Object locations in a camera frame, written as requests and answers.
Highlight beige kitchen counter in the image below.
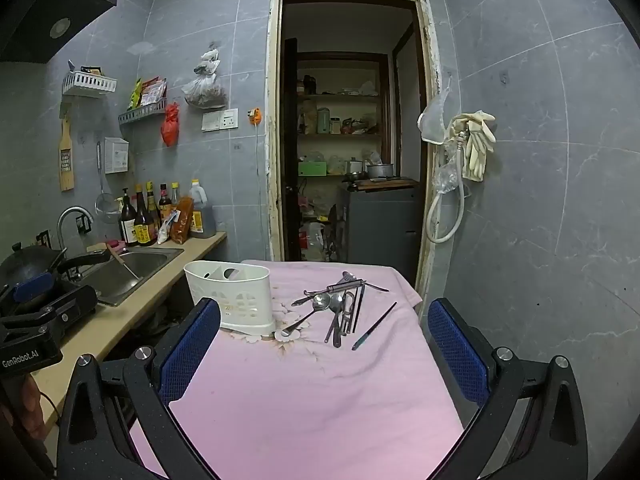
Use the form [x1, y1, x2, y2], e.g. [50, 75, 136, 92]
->
[30, 232, 227, 411]

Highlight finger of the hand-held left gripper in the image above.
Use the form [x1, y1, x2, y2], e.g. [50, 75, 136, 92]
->
[19, 285, 99, 334]
[0, 271, 57, 312]

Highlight grey wall rack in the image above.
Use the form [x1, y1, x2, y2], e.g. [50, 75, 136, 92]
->
[118, 100, 168, 126]

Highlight white hose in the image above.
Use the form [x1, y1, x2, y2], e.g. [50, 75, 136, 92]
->
[425, 147, 467, 244]

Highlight steel sink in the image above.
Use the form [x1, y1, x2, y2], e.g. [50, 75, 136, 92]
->
[75, 245, 185, 307]

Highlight clear plastic bag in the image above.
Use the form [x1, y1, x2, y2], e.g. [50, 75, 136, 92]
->
[432, 160, 473, 196]

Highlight white plastic utensil holder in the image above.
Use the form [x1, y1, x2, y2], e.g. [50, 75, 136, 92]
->
[183, 260, 277, 337]

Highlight black range hood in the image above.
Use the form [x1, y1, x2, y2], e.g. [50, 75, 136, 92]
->
[0, 0, 123, 63]

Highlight red plastic bag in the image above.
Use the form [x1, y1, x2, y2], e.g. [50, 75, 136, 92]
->
[161, 102, 180, 147]

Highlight clear bag of dried goods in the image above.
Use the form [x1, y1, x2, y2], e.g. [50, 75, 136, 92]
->
[181, 47, 228, 110]

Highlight white wall basket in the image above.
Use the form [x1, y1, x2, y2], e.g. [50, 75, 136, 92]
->
[62, 71, 118, 98]

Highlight wooden grater board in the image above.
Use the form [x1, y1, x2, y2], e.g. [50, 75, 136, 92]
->
[59, 105, 76, 193]

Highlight metal peeler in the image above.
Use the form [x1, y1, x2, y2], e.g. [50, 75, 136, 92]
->
[304, 280, 368, 297]

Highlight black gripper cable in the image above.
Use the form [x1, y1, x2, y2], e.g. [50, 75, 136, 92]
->
[37, 390, 62, 423]

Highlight metal strainer ladle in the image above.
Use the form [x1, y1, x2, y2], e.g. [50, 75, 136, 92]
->
[94, 141, 120, 225]

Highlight white wall socket panel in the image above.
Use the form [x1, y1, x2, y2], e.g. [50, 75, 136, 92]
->
[202, 109, 239, 132]

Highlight plastic bottles on floor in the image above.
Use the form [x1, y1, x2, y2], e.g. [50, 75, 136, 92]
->
[300, 220, 328, 261]

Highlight dark sauce bottle yellow label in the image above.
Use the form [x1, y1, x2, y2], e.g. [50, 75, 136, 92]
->
[134, 184, 157, 247]

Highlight thin white cable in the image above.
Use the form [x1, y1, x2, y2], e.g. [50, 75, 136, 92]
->
[253, 122, 267, 261]

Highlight person's left hand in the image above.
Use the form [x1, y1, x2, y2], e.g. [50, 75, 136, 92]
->
[18, 374, 52, 442]

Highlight pink tablecloth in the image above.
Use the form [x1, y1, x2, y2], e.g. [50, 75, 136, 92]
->
[127, 259, 466, 480]

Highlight wooden handled brush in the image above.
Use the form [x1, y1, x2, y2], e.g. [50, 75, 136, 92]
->
[100, 244, 142, 281]

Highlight orange red seasoning packet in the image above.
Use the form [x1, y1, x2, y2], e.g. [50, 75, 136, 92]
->
[169, 197, 195, 245]

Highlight metal faucet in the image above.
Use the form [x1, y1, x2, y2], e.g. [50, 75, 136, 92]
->
[56, 206, 95, 251]

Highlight wooden shelf unit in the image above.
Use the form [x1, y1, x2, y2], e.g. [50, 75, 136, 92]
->
[296, 52, 393, 181]

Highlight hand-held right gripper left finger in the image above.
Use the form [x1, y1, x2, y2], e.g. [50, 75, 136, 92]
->
[56, 297, 223, 480]

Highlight worn door frame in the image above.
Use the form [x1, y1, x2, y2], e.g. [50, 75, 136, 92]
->
[265, 0, 443, 306]

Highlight grey cabinet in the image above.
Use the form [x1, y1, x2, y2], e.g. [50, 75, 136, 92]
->
[339, 182, 426, 283]

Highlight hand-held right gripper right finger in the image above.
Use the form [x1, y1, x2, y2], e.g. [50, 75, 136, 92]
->
[426, 297, 588, 480]

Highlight black wok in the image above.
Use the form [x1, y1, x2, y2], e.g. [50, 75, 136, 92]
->
[0, 242, 112, 301]

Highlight dark wooden door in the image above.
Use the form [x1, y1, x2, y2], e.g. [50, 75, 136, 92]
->
[280, 37, 301, 261]

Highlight white wall box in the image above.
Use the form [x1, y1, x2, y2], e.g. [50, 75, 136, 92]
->
[104, 137, 130, 175]

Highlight large metal spoon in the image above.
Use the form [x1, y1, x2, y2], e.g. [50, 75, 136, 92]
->
[281, 294, 332, 337]

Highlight white blue packet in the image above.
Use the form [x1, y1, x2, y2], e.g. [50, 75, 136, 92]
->
[157, 211, 178, 245]

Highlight red seasoning packets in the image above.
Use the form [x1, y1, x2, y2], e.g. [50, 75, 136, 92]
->
[140, 77, 167, 107]

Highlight cream rubber gloves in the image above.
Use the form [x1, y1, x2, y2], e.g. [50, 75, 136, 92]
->
[446, 111, 497, 182]

